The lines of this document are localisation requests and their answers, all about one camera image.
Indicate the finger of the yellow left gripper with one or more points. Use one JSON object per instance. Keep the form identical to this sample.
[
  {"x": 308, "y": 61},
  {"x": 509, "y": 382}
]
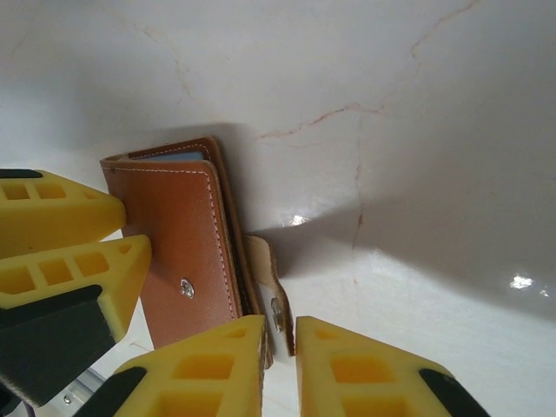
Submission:
[
  {"x": 56, "y": 217},
  {"x": 65, "y": 304}
]

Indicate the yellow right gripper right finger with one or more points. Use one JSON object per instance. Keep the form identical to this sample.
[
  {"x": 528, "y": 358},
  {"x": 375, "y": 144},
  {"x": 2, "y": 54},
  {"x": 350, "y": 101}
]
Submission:
[{"x": 360, "y": 373}]

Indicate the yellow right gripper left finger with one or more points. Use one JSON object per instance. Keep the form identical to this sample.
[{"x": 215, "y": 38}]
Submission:
[{"x": 204, "y": 373}]

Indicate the aluminium mounting rail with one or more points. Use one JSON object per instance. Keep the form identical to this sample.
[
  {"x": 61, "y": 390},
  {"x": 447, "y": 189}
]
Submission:
[{"x": 80, "y": 393}]

